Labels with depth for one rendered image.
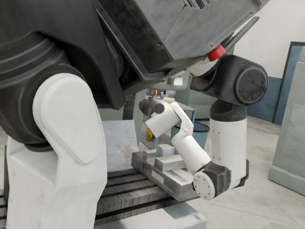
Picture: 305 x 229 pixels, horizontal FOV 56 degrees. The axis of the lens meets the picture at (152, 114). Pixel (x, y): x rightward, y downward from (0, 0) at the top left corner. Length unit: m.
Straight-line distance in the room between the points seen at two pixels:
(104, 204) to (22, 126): 0.70
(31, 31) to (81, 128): 0.14
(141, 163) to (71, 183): 0.87
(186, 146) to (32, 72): 0.57
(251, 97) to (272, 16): 8.08
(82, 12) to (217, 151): 0.48
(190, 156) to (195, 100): 5.55
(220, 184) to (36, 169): 0.45
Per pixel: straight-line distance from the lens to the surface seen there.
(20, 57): 0.38
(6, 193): 1.08
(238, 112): 0.70
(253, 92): 0.65
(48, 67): 0.39
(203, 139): 3.42
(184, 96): 6.33
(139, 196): 1.13
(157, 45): 0.42
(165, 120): 0.90
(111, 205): 1.07
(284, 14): 8.54
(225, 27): 0.48
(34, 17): 0.37
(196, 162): 0.83
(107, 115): 1.49
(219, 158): 0.74
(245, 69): 0.63
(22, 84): 0.38
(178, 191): 1.12
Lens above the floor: 1.45
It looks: 13 degrees down
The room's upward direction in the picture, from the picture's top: 8 degrees clockwise
